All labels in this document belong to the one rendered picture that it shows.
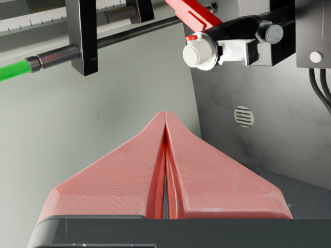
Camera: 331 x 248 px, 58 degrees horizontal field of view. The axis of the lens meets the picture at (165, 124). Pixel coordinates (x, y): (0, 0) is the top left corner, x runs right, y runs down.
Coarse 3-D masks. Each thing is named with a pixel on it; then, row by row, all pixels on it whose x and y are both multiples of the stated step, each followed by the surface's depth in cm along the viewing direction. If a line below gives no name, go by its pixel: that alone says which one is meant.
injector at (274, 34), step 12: (276, 12) 27; (288, 12) 28; (228, 24) 23; (240, 24) 23; (252, 24) 24; (264, 24) 23; (276, 24) 26; (288, 24) 29; (204, 36) 21; (216, 36) 21; (228, 36) 22; (240, 36) 22; (252, 36) 23; (264, 36) 22; (276, 36) 22; (216, 48) 21; (216, 60) 21
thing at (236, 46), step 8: (216, 40) 21; (224, 40) 20; (232, 40) 20; (240, 40) 19; (248, 40) 19; (224, 48) 21; (232, 48) 20; (240, 48) 20; (224, 56) 21; (232, 56) 20; (240, 56) 20
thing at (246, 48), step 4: (252, 40) 19; (256, 40) 19; (244, 44) 18; (248, 44) 18; (252, 44) 19; (244, 48) 18; (248, 48) 18; (252, 48) 19; (256, 48) 19; (248, 52) 18; (252, 52) 19; (256, 52) 19; (248, 56) 18; (252, 56) 19; (256, 56) 19; (248, 60) 19; (252, 60) 19; (256, 60) 19; (248, 64) 19
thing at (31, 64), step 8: (32, 56) 33; (16, 64) 32; (24, 64) 32; (32, 64) 32; (0, 72) 30; (8, 72) 31; (16, 72) 31; (24, 72) 32; (32, 72) 33; (0, 80) 31
